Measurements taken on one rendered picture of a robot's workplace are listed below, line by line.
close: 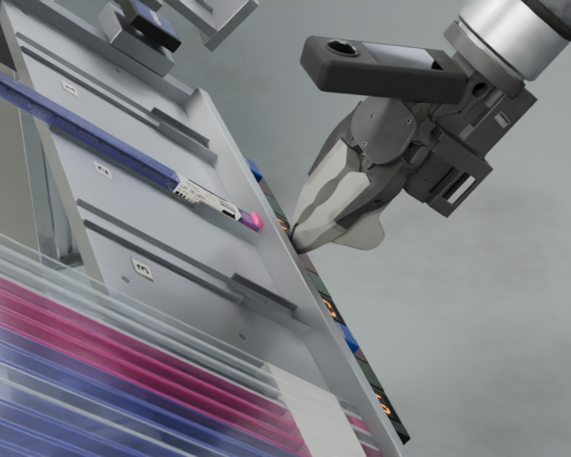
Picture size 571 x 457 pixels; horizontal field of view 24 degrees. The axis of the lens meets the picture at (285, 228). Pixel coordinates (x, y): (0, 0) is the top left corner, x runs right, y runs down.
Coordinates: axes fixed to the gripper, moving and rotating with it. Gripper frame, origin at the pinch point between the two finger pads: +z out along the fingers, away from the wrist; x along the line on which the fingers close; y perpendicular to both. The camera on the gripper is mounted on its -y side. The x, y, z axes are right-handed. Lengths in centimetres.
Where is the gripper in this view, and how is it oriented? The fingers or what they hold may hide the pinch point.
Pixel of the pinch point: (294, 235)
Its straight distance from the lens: 101.0
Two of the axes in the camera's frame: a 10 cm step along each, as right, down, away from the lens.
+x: -3.2, -5.8, 7.5
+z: -6.5, 7.1, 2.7
